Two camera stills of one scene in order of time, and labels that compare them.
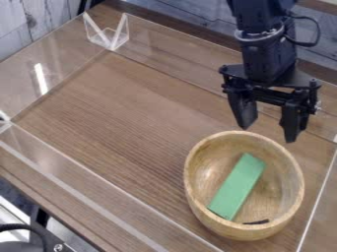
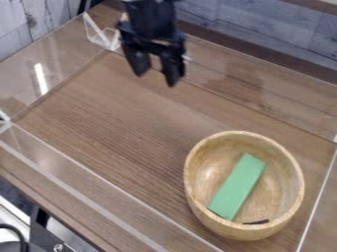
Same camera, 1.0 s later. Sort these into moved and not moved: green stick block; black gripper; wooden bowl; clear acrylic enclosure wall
Moved: black gripper
Not moved: wooden bowl; green stick block; clear acrylic enclosure wall
